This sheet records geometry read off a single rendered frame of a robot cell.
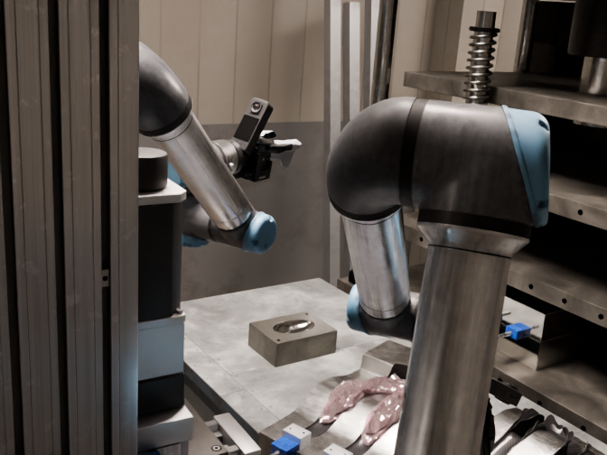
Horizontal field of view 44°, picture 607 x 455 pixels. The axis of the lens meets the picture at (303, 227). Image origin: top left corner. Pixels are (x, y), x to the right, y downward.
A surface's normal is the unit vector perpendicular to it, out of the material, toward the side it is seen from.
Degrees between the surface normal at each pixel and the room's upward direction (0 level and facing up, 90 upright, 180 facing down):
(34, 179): 90
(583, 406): 0
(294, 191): 90
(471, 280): 71
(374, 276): 131
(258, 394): 0
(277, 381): 0
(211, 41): 90
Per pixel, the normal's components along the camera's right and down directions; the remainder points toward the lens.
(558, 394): 0.07, -0.96
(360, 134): -0.74, -0.23
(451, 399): -0.07, -0.04
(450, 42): -0.86, 0.09
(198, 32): 0.50, 0.28
